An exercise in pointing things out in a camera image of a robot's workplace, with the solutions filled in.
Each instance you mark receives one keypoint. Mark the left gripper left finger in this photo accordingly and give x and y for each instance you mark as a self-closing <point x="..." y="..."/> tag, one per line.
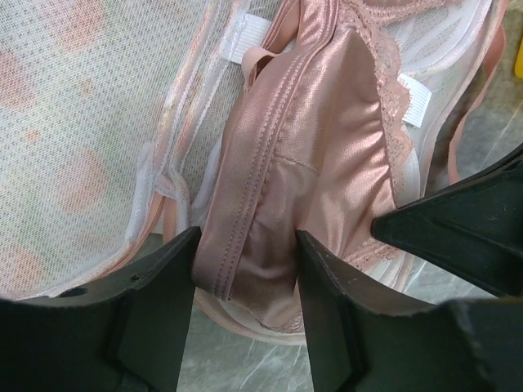
<point x="125" y="331"/>

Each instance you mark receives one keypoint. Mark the yellow plastic tray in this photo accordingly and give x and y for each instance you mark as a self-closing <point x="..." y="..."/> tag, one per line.
<point x="516" y="57"/>

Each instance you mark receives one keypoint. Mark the pink satin bra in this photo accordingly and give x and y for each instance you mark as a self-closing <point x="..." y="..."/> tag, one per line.
<point x="342" y="105"/>

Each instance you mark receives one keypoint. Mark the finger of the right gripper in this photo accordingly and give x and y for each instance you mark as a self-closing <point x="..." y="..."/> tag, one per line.
<point x="472" y="229"/>

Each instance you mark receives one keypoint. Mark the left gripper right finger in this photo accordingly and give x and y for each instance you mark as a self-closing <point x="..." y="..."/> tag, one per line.
<point x="363" y="336"/>

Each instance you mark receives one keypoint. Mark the pink mesh laundry bag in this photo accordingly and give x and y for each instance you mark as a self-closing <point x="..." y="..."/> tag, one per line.
<point x="112" y="118"/>

